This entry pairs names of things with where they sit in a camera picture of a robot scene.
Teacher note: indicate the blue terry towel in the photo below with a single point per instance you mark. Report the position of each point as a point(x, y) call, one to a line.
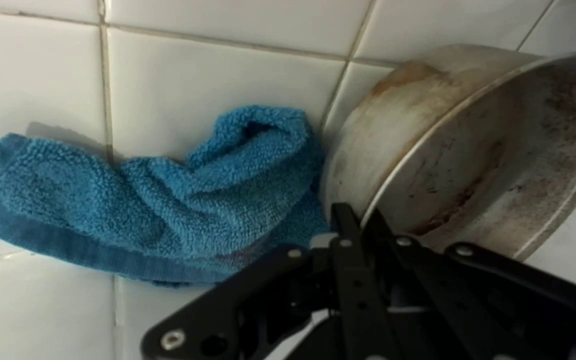
point(168, 201)

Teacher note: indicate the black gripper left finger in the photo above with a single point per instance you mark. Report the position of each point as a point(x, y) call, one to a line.
point(289, 306)

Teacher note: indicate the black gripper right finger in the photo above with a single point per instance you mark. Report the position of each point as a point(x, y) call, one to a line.
point(489, 300)

